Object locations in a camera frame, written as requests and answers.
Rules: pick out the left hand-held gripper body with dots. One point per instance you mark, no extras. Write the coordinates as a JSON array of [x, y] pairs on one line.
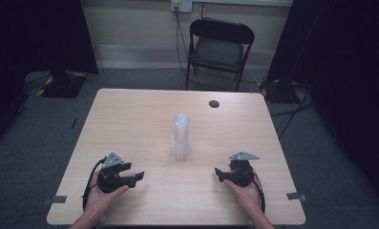
[[109, 183]]

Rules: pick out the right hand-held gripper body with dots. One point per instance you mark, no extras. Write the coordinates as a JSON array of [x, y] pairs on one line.
[[242, 173]]

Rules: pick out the stack of clear plastic cups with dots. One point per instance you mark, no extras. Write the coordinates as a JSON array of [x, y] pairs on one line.
[[181, 136]]

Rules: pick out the person's left hand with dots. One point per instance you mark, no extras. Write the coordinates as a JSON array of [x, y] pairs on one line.
[[99, 198]]

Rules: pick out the person's right hand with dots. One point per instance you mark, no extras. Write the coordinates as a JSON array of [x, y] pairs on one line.
[[246, 195]]

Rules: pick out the grey tape strip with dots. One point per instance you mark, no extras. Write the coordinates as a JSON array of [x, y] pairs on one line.
[[57, 199], [296, 196]]

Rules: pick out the dark round table grommet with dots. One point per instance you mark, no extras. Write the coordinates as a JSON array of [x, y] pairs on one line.
[[214, 103]]

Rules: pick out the black stand base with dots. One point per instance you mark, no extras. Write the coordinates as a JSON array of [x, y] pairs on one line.
[[63, 84], [276, 92]]

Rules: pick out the black folding chair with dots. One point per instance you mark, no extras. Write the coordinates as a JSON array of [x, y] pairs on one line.
[[219, 51]]

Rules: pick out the black curtain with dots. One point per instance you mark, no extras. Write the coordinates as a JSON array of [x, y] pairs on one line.
[[346, 79], [25, 38]]

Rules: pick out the white wall socket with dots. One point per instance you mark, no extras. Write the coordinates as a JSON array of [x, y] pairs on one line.
[[181, 5]]

